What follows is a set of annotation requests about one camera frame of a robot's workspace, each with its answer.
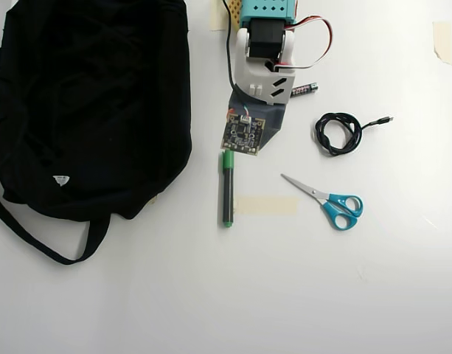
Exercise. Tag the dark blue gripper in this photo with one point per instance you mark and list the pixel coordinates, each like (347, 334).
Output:
(273, 125)

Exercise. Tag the torn beige masking tape strip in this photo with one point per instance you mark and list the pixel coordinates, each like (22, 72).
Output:
(444, 40)

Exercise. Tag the black fabric bag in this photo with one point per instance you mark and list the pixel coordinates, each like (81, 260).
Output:
(82, 110)

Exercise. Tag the grey teal white robot arm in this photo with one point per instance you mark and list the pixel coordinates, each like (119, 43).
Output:
(247, 73)

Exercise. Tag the black AA battery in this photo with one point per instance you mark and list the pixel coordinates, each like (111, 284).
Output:
(306, 88)

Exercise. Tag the green marker with black barrel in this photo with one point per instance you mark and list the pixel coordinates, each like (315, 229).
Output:
(227, 184)

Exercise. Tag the long beige masking tape strip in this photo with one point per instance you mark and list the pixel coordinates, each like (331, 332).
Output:
(266, 205)

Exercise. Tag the yellow perforated robot base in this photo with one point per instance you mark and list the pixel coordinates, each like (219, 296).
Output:
(234, 14)

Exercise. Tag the bare camera circuit board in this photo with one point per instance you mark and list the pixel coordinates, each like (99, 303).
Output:
(243, 134)

